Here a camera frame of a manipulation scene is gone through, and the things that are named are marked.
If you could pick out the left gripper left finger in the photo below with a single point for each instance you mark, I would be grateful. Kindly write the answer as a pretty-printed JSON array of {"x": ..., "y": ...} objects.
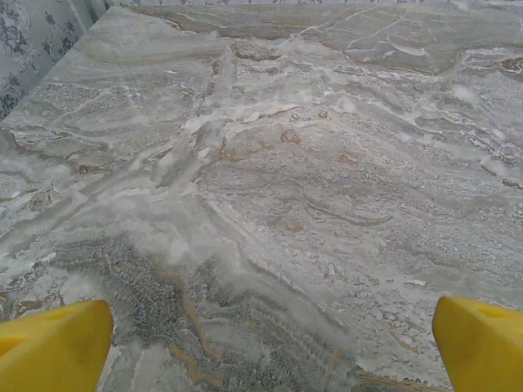
[{"x": 49, "y": 351}]

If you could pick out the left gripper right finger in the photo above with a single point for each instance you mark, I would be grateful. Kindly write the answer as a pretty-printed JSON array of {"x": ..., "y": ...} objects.
[{"x": 482, "y": 351}]

